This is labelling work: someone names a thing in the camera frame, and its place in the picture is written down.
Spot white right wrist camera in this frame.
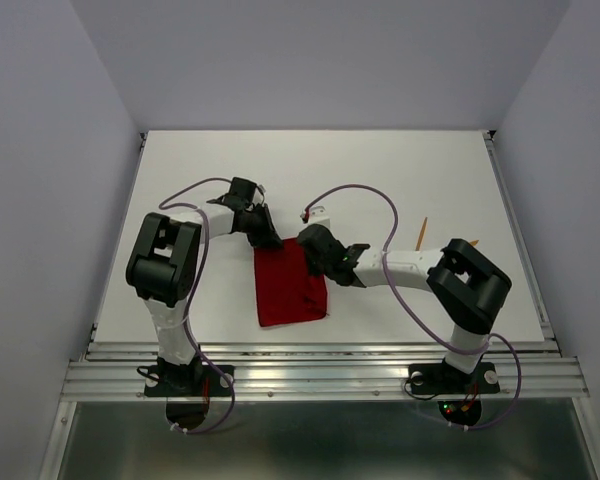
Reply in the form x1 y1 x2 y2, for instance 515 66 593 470
300 205 330 229

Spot aluminium rail frame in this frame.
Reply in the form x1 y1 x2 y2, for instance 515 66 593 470
43 130 600 479

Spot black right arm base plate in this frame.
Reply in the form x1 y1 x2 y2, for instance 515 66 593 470
408 361 500 396

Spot orange plastic fork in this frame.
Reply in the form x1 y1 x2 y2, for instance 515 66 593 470
415 217 428 251

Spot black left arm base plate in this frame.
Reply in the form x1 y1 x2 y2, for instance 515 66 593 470
136 362 231 398

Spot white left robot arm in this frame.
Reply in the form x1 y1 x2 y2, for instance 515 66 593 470
125 177 283 394

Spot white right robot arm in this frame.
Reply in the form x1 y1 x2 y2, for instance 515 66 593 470
297 224 512 390

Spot red cloth napkin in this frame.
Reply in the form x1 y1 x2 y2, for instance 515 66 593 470
254 238 328 328

